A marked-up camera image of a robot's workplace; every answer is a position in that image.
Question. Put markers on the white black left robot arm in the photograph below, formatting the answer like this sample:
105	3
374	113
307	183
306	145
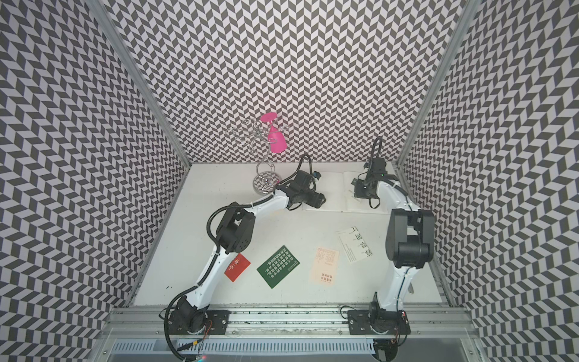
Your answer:
230	228

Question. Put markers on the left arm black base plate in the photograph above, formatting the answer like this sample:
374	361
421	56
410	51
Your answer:
216	321

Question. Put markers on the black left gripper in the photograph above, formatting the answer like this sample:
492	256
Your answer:
317	200

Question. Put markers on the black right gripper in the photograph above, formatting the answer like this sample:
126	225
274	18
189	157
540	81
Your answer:
358	191

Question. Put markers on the white calligraphy card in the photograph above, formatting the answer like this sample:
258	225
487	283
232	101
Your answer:
355	247

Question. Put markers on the white photo album bicycle cover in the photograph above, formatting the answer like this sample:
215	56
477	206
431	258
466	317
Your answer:
339	194

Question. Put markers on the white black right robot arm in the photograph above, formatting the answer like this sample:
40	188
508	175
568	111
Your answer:
409	242

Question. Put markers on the pink plastic cup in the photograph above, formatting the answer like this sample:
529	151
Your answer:
275	137

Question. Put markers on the aluminium front rail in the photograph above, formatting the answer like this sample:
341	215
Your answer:
317	321

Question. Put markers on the chrome wire cup stand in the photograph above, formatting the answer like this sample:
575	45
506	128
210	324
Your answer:
252	134

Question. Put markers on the red square card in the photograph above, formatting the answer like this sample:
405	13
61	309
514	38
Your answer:
238	265

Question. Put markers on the dark green grid card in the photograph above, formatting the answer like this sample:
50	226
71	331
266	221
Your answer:
278	266

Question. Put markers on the pale pink card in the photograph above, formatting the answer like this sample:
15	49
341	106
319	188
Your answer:
324	266

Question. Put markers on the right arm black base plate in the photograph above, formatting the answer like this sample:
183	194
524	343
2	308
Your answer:
386	323

